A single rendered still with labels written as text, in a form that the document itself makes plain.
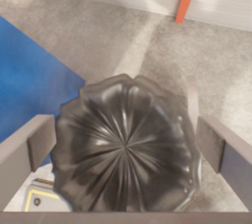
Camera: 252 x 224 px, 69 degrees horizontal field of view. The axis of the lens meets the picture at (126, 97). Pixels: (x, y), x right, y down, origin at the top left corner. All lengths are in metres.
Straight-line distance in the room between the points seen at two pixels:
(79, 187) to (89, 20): 1.20
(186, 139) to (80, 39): 1.12
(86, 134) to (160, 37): 0.94
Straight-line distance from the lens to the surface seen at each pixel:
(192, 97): 0.79
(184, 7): 1.33
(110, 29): 1.46
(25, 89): 0.83
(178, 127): 0.62
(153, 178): 0.71
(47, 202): 1.12
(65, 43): 1.51
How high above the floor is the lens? 1.26
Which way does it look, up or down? 80 degrees down
